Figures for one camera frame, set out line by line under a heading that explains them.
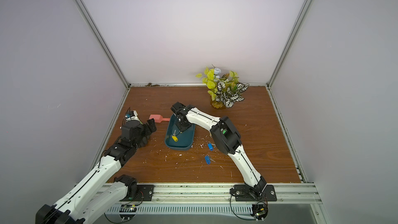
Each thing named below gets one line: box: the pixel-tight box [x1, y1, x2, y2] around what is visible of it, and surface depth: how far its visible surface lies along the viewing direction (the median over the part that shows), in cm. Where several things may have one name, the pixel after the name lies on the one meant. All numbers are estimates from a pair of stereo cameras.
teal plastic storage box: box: [164, 113, 196, 151], surface depth 92 cm
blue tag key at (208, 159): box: [204, 155, 211, 165], surface depth 85 cm
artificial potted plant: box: [195, 64, 250, 109], surface depth 91 cm
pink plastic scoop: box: [149, 114, 171, 123], surface depth 102 cm
